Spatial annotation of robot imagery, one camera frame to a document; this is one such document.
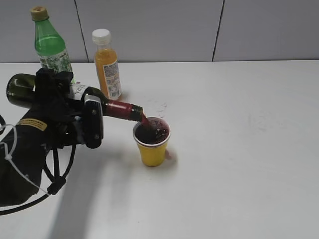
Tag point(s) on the yellow paper cup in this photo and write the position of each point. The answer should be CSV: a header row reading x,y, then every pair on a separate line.
x,y
152,146

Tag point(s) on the green plastic soda bottle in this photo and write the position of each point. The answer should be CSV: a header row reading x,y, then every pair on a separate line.
x,y
49,45

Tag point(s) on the dark red wine bottle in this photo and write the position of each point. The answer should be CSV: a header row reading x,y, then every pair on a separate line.
x,y
21,88

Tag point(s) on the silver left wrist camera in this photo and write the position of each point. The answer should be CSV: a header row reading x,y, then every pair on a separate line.
x,y
92,121

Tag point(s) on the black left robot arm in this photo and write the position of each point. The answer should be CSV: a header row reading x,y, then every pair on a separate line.
x,y
29,150

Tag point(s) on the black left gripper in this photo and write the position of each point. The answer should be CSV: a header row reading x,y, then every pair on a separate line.
x,y
54,120

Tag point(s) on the orange juice bottle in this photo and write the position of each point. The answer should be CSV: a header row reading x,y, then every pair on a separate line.
x,y
106,62

